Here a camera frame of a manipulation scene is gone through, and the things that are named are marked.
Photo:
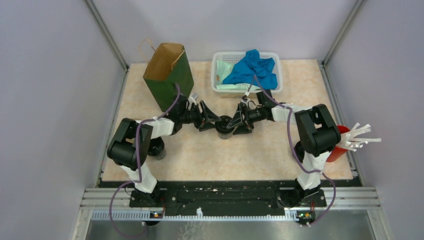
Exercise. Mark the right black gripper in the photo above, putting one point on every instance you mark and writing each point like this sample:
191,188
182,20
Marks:
237,120

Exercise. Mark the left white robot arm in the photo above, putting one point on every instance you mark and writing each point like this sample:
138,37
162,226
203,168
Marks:
133,140

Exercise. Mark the light green cloth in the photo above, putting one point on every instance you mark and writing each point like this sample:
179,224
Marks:
225,71

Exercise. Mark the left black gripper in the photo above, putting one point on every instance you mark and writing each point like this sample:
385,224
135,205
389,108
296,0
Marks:
207,116

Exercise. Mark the green brown paper bag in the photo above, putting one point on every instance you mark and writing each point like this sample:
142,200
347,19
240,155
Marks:
167,67

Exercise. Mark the white cable duct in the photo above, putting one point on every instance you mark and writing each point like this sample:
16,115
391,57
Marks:
212,217

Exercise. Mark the blue cloth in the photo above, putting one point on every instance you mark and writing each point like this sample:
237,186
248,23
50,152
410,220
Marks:
271,82

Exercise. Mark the dark coffee cup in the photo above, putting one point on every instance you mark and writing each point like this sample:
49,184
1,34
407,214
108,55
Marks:
157,149
224,136

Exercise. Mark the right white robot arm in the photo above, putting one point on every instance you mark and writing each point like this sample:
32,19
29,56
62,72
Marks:
317,131

